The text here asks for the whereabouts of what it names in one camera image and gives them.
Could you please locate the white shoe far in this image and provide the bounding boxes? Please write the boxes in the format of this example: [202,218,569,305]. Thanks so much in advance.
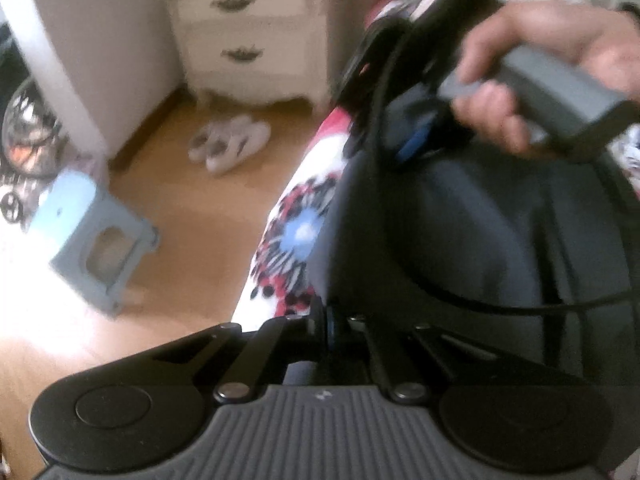
[188,114,252,162]

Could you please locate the black cable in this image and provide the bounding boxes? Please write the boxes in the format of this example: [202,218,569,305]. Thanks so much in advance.
[349,19,640,319]

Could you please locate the person's right hand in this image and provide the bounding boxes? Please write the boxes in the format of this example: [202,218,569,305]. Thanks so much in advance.
[451,0,639,158]

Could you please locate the light blue plastic stool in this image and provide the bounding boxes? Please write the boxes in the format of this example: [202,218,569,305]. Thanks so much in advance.
[25,169,160,318]

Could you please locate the wheelchair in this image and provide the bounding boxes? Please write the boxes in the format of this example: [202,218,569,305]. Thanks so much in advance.
[1,23,68,224]

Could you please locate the white bedside cabinet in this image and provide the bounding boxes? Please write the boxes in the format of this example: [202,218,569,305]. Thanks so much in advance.
[160,0,331,108]

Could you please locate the white shoe near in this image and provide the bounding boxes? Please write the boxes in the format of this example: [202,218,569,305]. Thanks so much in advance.
[205,122,271,176]

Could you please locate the black garment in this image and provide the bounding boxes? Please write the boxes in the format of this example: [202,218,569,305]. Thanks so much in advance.
[305,94,640,380]

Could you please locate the pink floral bedsheet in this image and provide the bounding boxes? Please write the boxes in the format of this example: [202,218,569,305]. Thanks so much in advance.
[231,0,639,332]

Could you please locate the white shoe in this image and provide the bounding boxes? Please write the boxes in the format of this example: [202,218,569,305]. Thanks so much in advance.
[188,114,252,162]
[205,122,271,176]

